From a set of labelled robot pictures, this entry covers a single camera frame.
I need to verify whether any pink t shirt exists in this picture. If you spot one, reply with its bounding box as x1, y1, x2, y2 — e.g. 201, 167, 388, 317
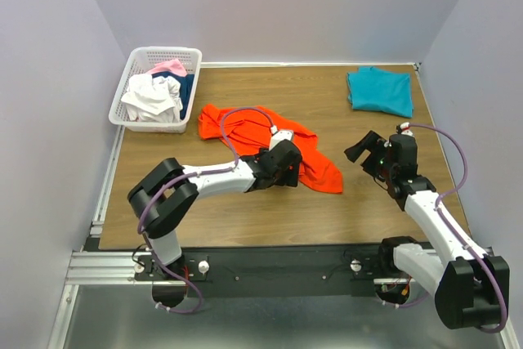
147, 58, 187, 77

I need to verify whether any orange t shirt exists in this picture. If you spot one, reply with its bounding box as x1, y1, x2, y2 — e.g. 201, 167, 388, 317
198, 104, 344, 194

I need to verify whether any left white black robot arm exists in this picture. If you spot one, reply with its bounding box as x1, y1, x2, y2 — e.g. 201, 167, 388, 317
127, 140, 302, 280

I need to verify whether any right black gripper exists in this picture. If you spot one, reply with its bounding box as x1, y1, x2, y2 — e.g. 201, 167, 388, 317
344, 130, 396, 182

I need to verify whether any teal t shirt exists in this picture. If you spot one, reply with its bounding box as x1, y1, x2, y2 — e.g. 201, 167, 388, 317
346, 66, 414, 119

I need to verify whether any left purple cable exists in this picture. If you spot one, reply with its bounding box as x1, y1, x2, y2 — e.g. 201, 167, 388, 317
136, 106, 279, 315

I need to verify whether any white plastic laundry basket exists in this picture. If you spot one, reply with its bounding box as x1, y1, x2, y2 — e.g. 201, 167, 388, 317
109, 46, 203, 133

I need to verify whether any white crumpled t shirt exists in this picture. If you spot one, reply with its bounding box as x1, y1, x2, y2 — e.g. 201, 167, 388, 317
120, 74, 183, 123

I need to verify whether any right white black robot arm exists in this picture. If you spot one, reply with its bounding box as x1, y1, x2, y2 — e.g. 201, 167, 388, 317
344, 123, 510, 333

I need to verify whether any navy blue t shirt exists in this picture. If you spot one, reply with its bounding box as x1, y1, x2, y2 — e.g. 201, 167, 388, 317
152, 71, 194, 120

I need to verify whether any aluminium extrusion frame rail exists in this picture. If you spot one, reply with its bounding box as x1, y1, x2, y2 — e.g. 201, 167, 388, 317
47, 61, 523, 349

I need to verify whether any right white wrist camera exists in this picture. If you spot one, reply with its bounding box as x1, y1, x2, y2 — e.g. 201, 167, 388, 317
396, 122, 414, 137

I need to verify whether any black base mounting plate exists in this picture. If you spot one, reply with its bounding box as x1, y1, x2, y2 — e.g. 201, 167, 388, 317
132, 243, 420, 303

